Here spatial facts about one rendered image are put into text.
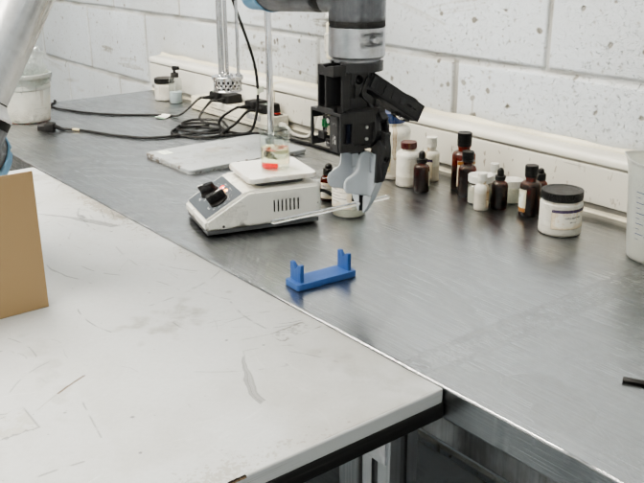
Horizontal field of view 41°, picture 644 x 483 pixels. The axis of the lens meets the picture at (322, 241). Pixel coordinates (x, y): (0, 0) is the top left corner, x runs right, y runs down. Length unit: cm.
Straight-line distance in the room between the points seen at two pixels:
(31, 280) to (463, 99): 97
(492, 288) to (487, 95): 62
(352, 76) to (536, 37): 57
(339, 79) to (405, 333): 35
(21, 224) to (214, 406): 38
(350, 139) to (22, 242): 44
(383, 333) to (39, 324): 43
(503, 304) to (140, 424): 51
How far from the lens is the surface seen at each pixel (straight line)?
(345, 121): 112
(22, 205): 114
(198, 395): 93
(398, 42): 190
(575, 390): 97
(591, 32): 158
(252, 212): 140
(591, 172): 155
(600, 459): 86
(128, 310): 115
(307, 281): 118
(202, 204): 144
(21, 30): 134
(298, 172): 142
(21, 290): 117
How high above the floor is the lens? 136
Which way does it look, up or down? 20 degrees down
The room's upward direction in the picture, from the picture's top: straight up
